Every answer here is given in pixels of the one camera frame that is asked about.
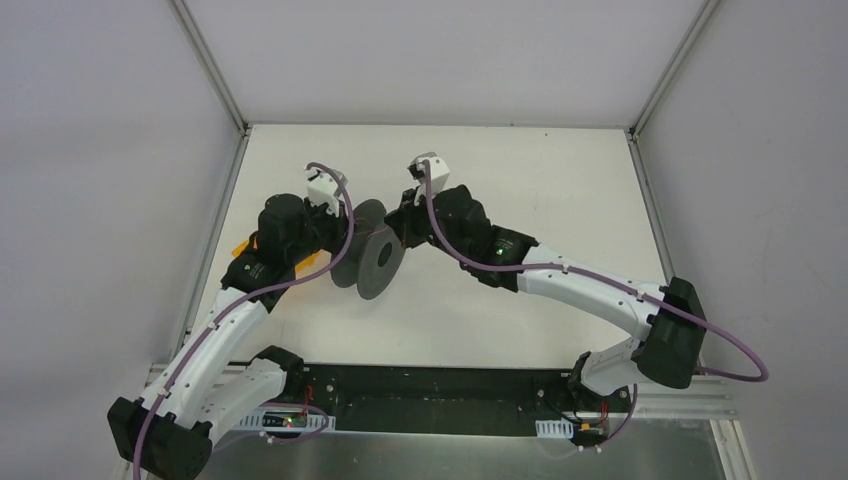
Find black perforated cable spool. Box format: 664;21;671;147
330;199;405;300

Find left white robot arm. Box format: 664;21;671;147
107;191;355;479

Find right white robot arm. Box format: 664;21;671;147
386;185;706;410

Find yellow plastic bin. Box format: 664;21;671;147
231;231;322;275

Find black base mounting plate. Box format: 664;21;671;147
272;363;631;437

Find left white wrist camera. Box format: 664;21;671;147
304;165;347;217

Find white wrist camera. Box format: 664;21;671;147
304;165;347;217
408;152;450;205

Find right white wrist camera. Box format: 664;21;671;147
408;152;450;205

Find left white cable duct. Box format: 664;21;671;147
231;409;336;434

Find white cable duct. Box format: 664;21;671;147
535;418;574;440
231;409;336;434

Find right white cable duct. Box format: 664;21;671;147
535;418;574;440

